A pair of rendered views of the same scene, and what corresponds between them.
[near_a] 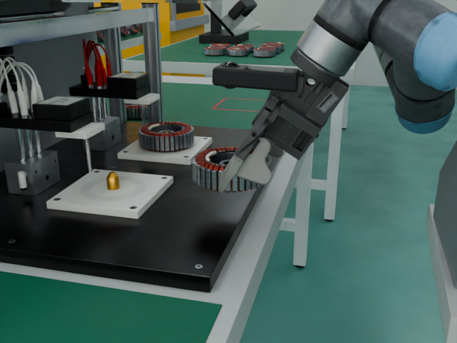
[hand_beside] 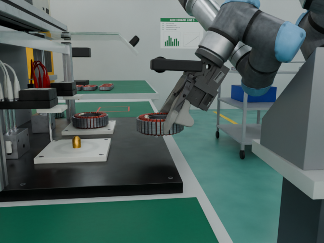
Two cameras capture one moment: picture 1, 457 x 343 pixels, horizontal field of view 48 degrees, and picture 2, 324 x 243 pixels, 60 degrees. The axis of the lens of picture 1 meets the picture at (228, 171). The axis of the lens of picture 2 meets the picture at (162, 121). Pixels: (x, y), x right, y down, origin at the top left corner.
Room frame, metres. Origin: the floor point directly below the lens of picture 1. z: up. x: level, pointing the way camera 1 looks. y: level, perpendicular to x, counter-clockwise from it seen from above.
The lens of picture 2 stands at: (0.09, 0.22, 0.98)
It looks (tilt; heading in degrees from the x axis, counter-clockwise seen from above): 12 degrees down; 340
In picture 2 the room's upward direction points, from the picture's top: straight up
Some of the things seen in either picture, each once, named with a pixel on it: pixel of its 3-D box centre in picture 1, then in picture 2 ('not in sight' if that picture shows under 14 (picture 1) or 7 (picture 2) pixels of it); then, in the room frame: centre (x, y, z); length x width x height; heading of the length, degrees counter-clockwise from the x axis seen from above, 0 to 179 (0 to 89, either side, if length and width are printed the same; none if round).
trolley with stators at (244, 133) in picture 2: not in sight; (254, 105); (2.75, -1.92, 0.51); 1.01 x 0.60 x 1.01; 166
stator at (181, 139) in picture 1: (166, 135); (90, 119); (0.99, 0.13, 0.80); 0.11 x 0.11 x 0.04
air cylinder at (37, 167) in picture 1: (33, 171); (12, 142); (0.80, 0.33, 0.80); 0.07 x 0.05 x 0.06; 166
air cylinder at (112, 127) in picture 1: (102, 133); (44, 121); (1.03, 0.27, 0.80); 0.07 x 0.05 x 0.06; 166
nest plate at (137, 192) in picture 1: (113, 191); (76, 149); (0.76, 0.19, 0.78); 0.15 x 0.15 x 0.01; 76
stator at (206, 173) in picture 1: (230, 167); (159, 123); (0.70, 0.00, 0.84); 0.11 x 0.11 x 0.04
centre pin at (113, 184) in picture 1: (113, 180); (76, 141); (0.76, 0.19, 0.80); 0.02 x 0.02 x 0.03
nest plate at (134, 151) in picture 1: (166, 147); (90, 127); (0.99, 0.13, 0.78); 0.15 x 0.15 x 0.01; 76
